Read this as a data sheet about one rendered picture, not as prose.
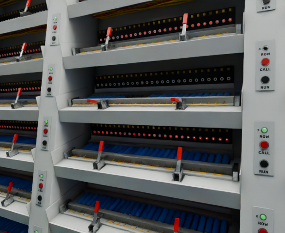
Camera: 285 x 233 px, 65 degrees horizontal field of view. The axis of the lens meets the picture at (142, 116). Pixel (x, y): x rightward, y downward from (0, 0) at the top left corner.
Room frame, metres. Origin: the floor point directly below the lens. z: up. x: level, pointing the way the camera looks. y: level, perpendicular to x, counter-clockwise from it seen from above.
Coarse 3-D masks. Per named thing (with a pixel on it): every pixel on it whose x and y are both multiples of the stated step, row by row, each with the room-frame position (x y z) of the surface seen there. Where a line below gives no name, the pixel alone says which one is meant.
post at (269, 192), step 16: (256, 0) 0.53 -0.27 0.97; (256, 16) 0.53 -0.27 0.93; (272, 16) 0.52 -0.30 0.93; (256, 32) 0.53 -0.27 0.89; (272, 32) 0.52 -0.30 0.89; (256, 96) 0.53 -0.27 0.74; (272, 96) 0.51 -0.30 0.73; (256, 112) 0.53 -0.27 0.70; (272, 112) 0.51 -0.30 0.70; (256, 176) 0.53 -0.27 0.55; (272, 176) 0.51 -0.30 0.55; (256, 192) 0.53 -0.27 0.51; (272, 192) 0.51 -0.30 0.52; (272, 208) 0.51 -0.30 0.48; (240, 224) 0.54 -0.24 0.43
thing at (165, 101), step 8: (208, 96) 0.63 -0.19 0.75; (216, 96) 0.62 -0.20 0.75; (224, 96) 0.61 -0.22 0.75; (232, 96) 0.60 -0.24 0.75; (96, 104) 0.77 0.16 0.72; (112, 104) 0.74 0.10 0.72; (120, 104) 0.73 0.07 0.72; (128, 104) 0.71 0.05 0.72; (136, 104) 0.70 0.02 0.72; (144, 104) 0.69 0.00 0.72; (152, 104) 0.68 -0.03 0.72; (160, 104) 0.67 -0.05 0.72; (168, 104) 0.66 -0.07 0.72; (192, 104) 0.63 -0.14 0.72; (200, 104) 0.62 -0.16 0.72; (208, 104) 0.61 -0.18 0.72; (216, 104) 0.60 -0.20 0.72
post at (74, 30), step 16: (64, 0) 0.81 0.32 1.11; (48, 16) 0.84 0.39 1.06; (64, 16) 0.81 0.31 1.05; (48, 32) 0.84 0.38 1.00; (64, 32) 0.80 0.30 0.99; (80, 32) 0.88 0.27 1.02; (96, 32) 0.97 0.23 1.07; (48, 48) 0.84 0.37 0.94; (48, 64) 0.83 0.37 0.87; (64, 80) 0.82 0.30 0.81; (80, 80) 0.90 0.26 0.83; (48, 112) 0.82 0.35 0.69; (64, 128) 0.84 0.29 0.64; (80, 128) 0.92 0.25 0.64; (48, 160) 0.81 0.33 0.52; (48, 176) 0.81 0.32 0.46; (32, 192) 0.84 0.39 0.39; (48, 192) 0.81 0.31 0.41; (64, 192) 0.86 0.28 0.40; (32, 208) 0.84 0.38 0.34; (32, 224) 0.83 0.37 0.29; (48, 224) 0.80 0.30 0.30
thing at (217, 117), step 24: (72, 96) 0.86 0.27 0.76; (240, 96) 0.69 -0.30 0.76; (72, 120) 0.79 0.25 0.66; (96, 120) 0.74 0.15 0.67; (120, 120) 0.70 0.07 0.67; (144, 120) 0.67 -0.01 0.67; (168, 120) 0.63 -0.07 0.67; (192, 120) 0.60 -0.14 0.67; (216, 120) 0.58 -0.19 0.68; (240, 120) 0.55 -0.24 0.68
